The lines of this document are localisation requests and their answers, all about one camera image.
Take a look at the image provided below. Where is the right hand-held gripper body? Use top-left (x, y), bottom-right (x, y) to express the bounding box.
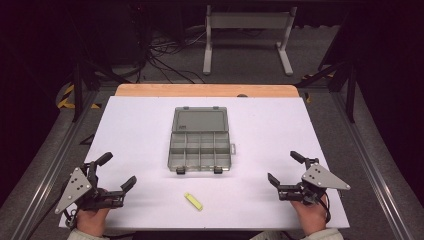
top-left (276, 158), bottom-right (352, 206)

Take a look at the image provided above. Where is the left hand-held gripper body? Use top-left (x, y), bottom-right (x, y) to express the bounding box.
top-left (54, 161), bottom-right (126, 215)

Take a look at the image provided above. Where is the small yellow bar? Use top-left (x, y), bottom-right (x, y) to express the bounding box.
top-left (183, 191), bottom-right (204, 212)

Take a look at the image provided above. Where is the clear grey compartment box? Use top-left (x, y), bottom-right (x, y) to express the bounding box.
top-left (167, 106), bottom-right (237, 175)

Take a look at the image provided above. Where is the person's left hand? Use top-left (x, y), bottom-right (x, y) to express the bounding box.
top-left (76, 207), bottom-right (111, 237)

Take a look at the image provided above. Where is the person's right hand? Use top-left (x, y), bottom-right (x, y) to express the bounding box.
top-left (292, 198), bottom-right (330, 236)

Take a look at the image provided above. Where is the white table mat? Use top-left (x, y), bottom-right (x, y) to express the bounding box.
top-left (58, 95), bottom-right (351, 231)

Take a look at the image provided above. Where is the yellow and black floor tape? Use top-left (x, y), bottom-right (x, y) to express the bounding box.
top-left (56, 84), bottom-right (102, 110)

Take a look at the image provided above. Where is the black metal stand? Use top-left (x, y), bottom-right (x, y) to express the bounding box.
top-left (295, 58), bottom-right (358, 124)
top-left (71, 58), bottom-right (133, 123)

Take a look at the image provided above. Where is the right hand-held gripper cable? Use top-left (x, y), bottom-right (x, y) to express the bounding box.
top-left (319, 190), bottom-right (332, 225)

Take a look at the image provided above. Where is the aluminium rail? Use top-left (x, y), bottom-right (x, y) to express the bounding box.
top-left (9, 89), bottom-right (101, 240)
top-left (331, 89), bottom-right (418, 240)

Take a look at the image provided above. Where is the bundle of black floor cables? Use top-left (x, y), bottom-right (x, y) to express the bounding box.
top-left (133, 28), bottom-right (208, 85)

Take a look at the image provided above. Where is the white metal stand frame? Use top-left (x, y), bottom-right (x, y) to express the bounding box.
top-left (202, 4), bottom-right (298, 77)

